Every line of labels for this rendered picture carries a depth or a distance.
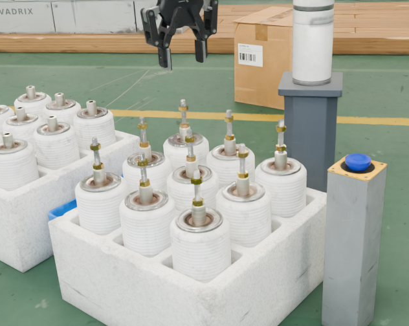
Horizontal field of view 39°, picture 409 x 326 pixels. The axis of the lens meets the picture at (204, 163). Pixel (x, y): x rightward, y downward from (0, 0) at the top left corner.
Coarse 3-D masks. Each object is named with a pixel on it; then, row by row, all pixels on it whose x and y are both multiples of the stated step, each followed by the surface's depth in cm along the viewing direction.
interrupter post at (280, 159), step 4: (276, 152) 108; (284, 152) 108; (276, 156) 107; (280, 156) 107; (284, 156) 107; (276, 160) 108; (280, 160) 107; (284, 160) 107; (276, 164) 108; (280, 164) 108; (284, 164) 108; (276, 168) 108; (280, 168) 108; (284, 168) 108
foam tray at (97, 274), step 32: (320, 192) 114; (64, 224) 108; (288, 224) 104; (320, 224) 110; (64, 256) 110; (96, 256) 102; (128, 256) 97; (160, 256) 97; (256, 256) 95; (288, 256) 103; (320, 256) 114; (64, 288) 114; (96, 288) 106; (128, 288) 99; (160, 288) 93; (192, 288) 88; (224, 288) 89; (256, 288) 97; (288, 288) 106; (128, 320) 103; (160, 320) 96; (192, 320) 90; (224, 320) 91; (256, 320) 99
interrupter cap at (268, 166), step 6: (264, 162) 110; (270, 162) 110; (288, 162) 110; (294, 162) 110; (264, 168) 108; (270, 168) 108; (288, 168) 108; (294, 168) 107; (300, 168) 107; (270, 174) 106; (276, 174) 106; (282, 174) 105; (288, 174) 105
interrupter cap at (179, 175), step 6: (180, 168) 110; (198, 168) 110; (204, 168) 109; (174, 174) 108; (180, 174) 108; (204, 174) 107; (210, 174) 107; (180, 180) 105; (186, 180) 105; (204, 180) 105
